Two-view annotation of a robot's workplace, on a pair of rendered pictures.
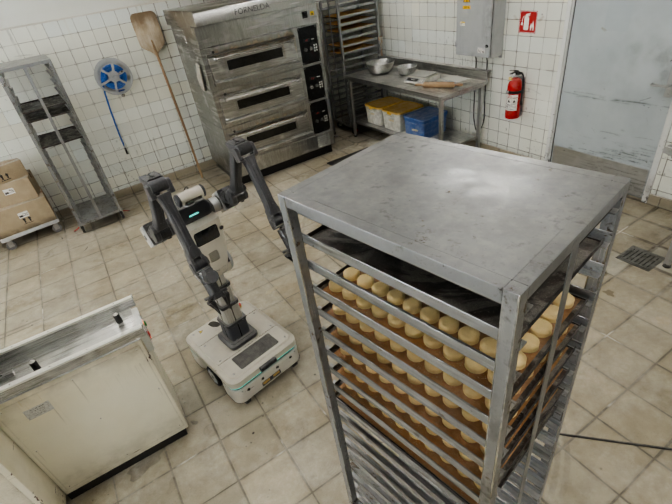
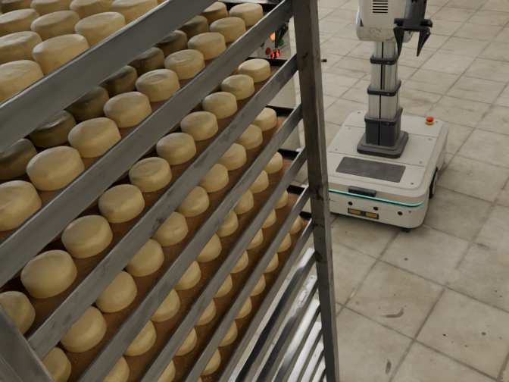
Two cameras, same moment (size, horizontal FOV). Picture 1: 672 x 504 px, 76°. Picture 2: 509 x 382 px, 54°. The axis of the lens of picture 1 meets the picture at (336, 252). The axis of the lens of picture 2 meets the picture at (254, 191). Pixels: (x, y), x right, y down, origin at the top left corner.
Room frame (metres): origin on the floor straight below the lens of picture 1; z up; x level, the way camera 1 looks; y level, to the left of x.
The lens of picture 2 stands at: (0.92, -0.92, 1.66)
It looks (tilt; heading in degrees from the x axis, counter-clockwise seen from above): 38 degrees down; 72
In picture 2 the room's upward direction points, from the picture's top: 10 degrees counter-clockwise
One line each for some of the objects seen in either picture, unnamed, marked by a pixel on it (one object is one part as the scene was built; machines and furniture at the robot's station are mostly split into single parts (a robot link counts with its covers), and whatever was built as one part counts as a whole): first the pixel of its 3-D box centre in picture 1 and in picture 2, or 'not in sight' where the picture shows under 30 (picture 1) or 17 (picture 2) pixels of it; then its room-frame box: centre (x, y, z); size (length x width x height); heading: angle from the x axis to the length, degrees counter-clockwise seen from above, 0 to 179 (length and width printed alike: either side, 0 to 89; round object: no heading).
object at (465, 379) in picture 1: (392, 331); not in sight; (0.77, -0.11, 1.50); 0.64 x 0.03 x 0.03; 39
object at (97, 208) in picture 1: (64, 146); not in sight; (4.91, 2.81, 0.93); 0.64 x 0.51 x 1.78; 30
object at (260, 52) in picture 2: (142, 328); (270, 44); (1.79, 1.10, 0.77); 0.24 x 0.04 x 0.14; 27
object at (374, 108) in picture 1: (384, 110); not in sight; (6.15, -1.01, 0.36); 0.47 x 0.39 x 0.26; 116
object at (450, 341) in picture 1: (390, 304); not in sight; (0.77, -0.11, 1.59); 0.64 x 0.03 x 0.03; 39
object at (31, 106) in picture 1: (42, 103); not in sight; (4.90, 2.81, 1.41); 0.60 x 0.40 x 0.01; 30
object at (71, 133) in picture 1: (59, 136); not in sight; (4.90, 2.81, 1.05); 0.60 x 0.40 x 0.01; 30
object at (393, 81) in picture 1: (409, 108); not in sight; (5.66, -1.26, 0.49); 1.90 x 0.72 x 0.98; 27
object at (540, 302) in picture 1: (442, 238); not in sight; (0.89, -0.27, 1.68); 0.60 x 0.40 x 0.02; 39
